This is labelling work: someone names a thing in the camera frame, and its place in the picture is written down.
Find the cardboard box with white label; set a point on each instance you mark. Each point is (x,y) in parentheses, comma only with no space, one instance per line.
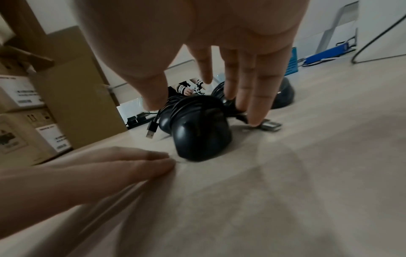
(19,92)

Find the person's left hand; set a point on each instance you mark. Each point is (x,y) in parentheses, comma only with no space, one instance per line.
(63,180)

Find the black computer mouse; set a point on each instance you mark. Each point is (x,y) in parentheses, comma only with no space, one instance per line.
(284,92)
(203,135)

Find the cardboard box with black print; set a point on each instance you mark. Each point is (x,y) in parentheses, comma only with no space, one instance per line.
(28,135)

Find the blue flat folder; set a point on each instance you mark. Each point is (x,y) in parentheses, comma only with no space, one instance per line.
(326,54)

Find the grey metal frame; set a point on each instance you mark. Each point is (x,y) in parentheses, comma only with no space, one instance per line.
(336,25)

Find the tall brown cardboard box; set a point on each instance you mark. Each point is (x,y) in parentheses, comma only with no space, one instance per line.
(73,95)

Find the black power strip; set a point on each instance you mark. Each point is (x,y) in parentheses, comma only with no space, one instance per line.
(136,120)

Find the black and white labelled bundle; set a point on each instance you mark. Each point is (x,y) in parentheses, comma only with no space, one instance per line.
(185,87)

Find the person's right hand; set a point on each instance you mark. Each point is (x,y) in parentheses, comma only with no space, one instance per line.
(222,25)

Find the blue plastic basket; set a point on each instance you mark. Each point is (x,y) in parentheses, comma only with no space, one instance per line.
(292,61)

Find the open brown cardboard box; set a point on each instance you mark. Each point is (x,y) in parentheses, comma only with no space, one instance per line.
(22,32)

